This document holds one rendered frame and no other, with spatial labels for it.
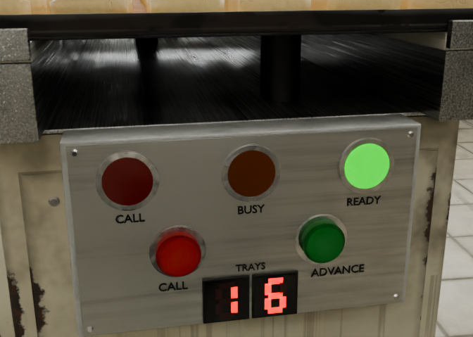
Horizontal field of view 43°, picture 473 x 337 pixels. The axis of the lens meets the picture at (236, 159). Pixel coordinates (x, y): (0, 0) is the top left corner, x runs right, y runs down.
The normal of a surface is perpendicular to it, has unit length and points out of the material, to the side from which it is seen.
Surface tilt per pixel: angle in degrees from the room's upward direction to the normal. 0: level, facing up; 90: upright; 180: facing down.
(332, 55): 90
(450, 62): 90
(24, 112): 90
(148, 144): 90
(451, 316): 0
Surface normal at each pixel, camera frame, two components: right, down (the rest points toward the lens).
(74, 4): -0.12, 0.30
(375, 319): 0.18, 0.29
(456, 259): 0.00, -0.95
